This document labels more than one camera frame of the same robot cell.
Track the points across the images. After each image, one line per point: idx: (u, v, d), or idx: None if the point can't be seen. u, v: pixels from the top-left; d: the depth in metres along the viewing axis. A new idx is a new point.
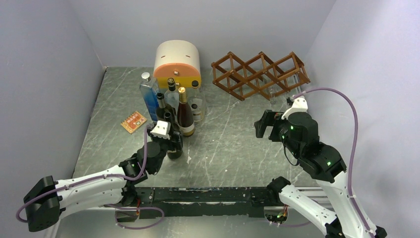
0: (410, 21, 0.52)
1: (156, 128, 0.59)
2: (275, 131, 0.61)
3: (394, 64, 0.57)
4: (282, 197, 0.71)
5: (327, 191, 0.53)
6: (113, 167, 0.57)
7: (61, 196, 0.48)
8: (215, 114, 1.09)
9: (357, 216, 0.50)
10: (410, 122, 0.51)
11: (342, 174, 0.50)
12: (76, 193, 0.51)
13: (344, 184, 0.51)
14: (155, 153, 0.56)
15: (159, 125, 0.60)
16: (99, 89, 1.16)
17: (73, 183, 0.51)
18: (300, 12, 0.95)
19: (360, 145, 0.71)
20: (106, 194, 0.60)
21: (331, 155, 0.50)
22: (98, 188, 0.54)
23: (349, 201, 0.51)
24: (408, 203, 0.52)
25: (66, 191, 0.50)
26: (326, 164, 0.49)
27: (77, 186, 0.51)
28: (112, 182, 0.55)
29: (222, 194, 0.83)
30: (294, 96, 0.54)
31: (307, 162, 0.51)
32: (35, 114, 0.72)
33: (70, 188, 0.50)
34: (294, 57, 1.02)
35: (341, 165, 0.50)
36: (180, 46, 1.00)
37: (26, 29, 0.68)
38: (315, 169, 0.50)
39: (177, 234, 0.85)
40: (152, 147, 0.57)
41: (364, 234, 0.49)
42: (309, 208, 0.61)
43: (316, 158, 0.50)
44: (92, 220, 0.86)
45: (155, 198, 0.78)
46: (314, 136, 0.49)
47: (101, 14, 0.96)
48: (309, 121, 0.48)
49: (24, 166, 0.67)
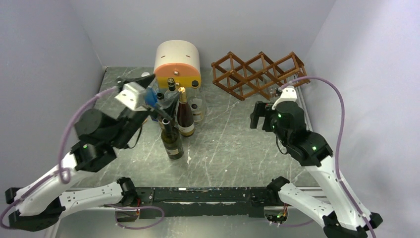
0: (410, 21, 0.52)
1: (120, 95, 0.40)
2: (266, 124, 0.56)
3: (393, 63, 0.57)
4: (282, 197, 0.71)
5: (317, 178, 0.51)
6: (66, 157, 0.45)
7: (18, 210, 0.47)
8: (215, 114, 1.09)
9: (348, 201, 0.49)
10: (408, 122, 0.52)
11: (329, 158, 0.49)
12: (32, 202, 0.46)
13: (332, 168, 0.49)
14: (92, 127, 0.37)
15: (126, 94, 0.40)
16: (99, 89, 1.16)
17: (24, 193, 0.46)
18: (300, 11, 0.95)
19: (359, 145, 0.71)
20: (105, 194, 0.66)
21: (317, 140, 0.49)
22: (57, 188, 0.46)
23: (339, 185, 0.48)
24: (405, 202, 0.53)
25: (22, 203, 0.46)
26: (311, 149, 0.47)
27: (31, 194, 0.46)
28: (65, 177, 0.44)
29: (222, 194, 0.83)
30: (282, 87, 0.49)
31: (294, 148, 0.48)
32: (35, 113, 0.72)
33: (25, 198, 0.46)
34: (294, 57, 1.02)
35: (328, 150, 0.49)
36: (180, 46, 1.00)
37: (27, 29, 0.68)
38: (302, 155, 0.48)
39: (177, 234, 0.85)
40: (88, 117, 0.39)
41: (357, 219, 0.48)
42: (308, 203, 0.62)
43: (302, 144, 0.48)
44: (93, 220, 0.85)
45: (155, 198, 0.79)
46: (301, 123, 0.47)
47: (101, 14, 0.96)
48: (293, 109, 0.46)
49: (24, 166, 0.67)
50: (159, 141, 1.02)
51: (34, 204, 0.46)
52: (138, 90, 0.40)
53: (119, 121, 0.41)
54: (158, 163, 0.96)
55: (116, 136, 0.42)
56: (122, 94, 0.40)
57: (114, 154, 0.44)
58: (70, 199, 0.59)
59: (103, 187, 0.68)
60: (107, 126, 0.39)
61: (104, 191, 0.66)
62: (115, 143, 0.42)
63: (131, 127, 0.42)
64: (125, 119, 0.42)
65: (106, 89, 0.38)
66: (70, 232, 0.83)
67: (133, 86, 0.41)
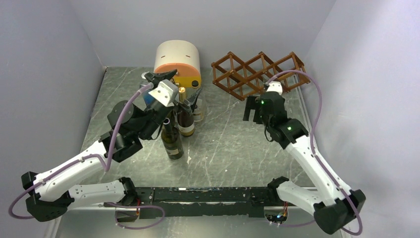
0: (411, 21, 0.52)
1: (155, 91, 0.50)
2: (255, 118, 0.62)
3: (394, 63, 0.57)
4: (281, 194, 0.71)
5: (295, 157, 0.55)
6: (91, 146, 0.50)
7: (39, 193, 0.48)
8: (215, 114, 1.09)
9: (326, 175, 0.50)
10: (411, 122, 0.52)
11: (305, 138, 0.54)
12: (55, 185, 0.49)
13: (307, 145, 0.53)
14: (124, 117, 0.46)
15: (160, 90, 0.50)
16: (99, 89, 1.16)
17: (47, 176, 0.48)
18: (300, 11, 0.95)
19: (360, 145, 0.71)
20: (109, 191, 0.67)
21: (293, 123, 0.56)
22: (80, 174, 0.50)
23: (314, 158, 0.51)
24: (410, 202, 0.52)
25: (43, 186, 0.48)
26: (287, 130, 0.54)
27: (54, 178, 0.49)
28: (91, 164, 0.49)
29: (222, 194, 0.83)
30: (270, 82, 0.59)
31: (274, 131, 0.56)
32: (34, 113, 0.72)
33: (46, 182, 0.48)
34: (294, 57, 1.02)
35: (303, 131, 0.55)
36: (180, 46, 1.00)
37: (27, 29, 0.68)
38: (280, 136, 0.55)
39: (177, 234, 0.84)
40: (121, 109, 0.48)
41: (335, 192, 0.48)
42: (302, 195, 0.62)
43: (281, 127, 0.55)
44: (93, 220, 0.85)
45: (155, 198, 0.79)
46: (281, 108, 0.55)
47: (101, 14, 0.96)
48: (272, 95, 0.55)
49: (23, 166, 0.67)
50: (159, 141, 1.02)
51: (56, 188, 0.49)
52: (172, 89, 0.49)
53: (147, 114, 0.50)
54: (158, 163, 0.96)
55: (143, 127, 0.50)
56: (157, 90, 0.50)
57: (140, 144, 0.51)
58: (78, 192, 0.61)
59: (107, 184, 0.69)
60: (136, 117, 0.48)
61: (108, 188, 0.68)
62: (142, 133, 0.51)
63: (156, 119, 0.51)
64: (152, 112, 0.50)
65: (146, 86, 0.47)
66: (70, 232, 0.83)
67: (169, 85, 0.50)
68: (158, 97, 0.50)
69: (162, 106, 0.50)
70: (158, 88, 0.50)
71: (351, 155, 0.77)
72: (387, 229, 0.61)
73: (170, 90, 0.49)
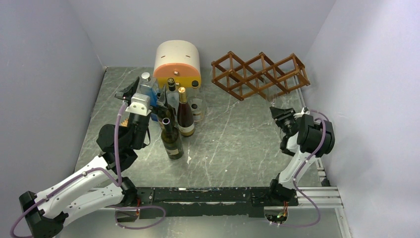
0: (410, 22, 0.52)
1: (131, 106, 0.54)
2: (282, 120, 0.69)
3: (393, 64, 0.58)
4: (280, 175, 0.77)
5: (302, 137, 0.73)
6: (92, 161, 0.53)
7: (42, 210, 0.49)
8: (215, 114, 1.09)
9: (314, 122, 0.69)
10: (411, 121, 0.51)
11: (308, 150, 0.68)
12: (59, 201, 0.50)
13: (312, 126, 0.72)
14: (111, 140, 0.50)
15: (135, 105, 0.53)
16: (99, 90, 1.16)
17: (50, 193, 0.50)
18: (300, 12, 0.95)
19: (361, 145, 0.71)
20: (106, 195, 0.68)
21: None
22: (82, 187, 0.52)
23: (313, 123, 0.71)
24: (412, 202, 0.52)
25: (46, 203, 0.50)
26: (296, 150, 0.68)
27: (57, 193, 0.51)
28: (94, 177, 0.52)
29: (222, 194, 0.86)
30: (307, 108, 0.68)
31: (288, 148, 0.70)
32: (33, 113, 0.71)
33: (49, 199, 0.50)
34: (294, 58, 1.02)
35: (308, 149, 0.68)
36: (180, 46, 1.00)
37: (26, 29, 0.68)
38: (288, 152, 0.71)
39: (177, 234, 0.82)
40: (106, 133, 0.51)
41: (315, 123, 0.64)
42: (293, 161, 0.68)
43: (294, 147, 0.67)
44: (92, 220, 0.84)
45: (155, 198, 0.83)
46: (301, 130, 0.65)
47: (101, 14, 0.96)
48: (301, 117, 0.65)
49: (22, 165, 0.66)
50: (159, 141, 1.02)
51: (59, 203, 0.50)
52: (144, 100, 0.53)
53: (131, 128, 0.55)
54: (158, 163, 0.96)
55: (131, 140, 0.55)
56: (132, 105, 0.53)
57: (134, 154, 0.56)
58: (72, 206, 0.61)
59: (102, 189, 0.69)
60: (123, 135, 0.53)
61: (105, 192, 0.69)
62: (133, 145, 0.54)
63: (141, 128, 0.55)
64: (134, 125, 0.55)
65: (122, 106, 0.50)
66: (68, 233, 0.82)
67: (139, 97, 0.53)
68: (136, 111, 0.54)
69: (141, 116, 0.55)
70: (132, 103, 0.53)
71: (350, 156, 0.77)
72: (388, 229, 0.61)
73: (143, 100, 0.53)
